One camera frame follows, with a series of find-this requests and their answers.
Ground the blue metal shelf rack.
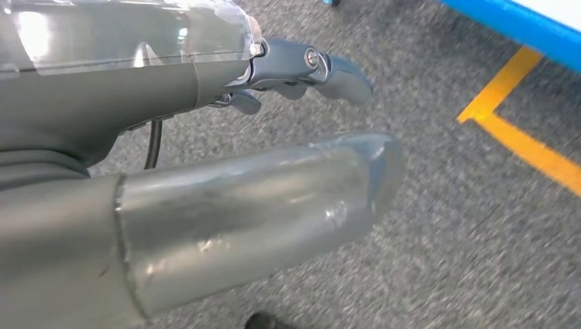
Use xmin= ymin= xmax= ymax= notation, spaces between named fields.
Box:
xmin=321 ymin=0 xmax=581 ymax=75

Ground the black ribbed robot foot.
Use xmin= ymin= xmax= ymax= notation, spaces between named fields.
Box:
xmin=245 ymin=310 xmax=294 ymax=329

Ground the yellow floor tape marking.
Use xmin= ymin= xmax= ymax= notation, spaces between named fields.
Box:
xmin=456 ymin=45 xmax=581 ymax=198

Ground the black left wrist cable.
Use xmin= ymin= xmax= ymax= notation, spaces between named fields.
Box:
xmin=144 ymin=119 xmax=163 ymax=170

